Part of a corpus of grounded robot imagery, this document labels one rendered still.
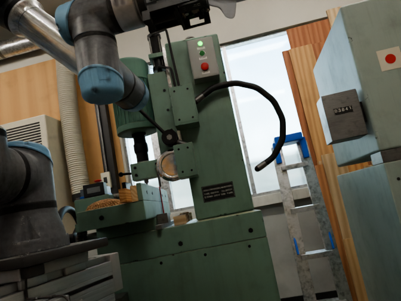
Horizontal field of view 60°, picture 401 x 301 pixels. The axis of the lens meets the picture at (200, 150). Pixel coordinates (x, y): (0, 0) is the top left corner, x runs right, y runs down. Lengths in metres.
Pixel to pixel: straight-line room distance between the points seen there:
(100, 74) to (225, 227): 0.75
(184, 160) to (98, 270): 0.52
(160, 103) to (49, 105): 2.05
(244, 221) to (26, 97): 2.69
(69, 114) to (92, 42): 2.42
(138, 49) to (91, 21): 2.53
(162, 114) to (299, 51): 1.67
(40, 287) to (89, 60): 0.44
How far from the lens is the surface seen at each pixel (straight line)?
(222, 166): 1.31
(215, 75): 1.34
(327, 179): 2.49
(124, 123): 1.42
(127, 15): 0.65
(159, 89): 1.44
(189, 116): 1.26
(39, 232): 0.78
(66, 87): 3.12
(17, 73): 3.65
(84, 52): 0.64
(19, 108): 3.52
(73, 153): 2.95
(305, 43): 2.95
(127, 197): 1.04
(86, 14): 0.67
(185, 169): 1.22
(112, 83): 0.61
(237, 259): 1.21
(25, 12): 0.91
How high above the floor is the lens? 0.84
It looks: 9 degrees up
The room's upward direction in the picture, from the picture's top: 11 degrees counter-clockwise
